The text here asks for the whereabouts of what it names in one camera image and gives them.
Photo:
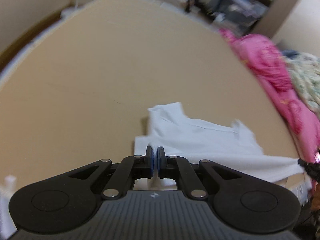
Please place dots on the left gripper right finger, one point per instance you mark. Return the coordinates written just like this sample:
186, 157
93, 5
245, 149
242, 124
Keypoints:
184, 173

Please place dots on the white long-sleeve shirt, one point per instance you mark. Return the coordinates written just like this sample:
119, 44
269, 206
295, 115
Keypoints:
232, 146

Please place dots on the white floral quilt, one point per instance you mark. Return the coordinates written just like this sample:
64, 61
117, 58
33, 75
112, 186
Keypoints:
303, 69

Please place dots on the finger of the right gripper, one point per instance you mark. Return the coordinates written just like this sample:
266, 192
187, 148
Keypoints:
312, 169

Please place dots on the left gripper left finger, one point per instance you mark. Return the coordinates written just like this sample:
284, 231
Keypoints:
122, 176

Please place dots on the wooden wardrobe panel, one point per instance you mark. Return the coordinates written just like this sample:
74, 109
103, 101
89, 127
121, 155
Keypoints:
274, 18

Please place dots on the pink floral quilt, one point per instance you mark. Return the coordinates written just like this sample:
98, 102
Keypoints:
259, 54

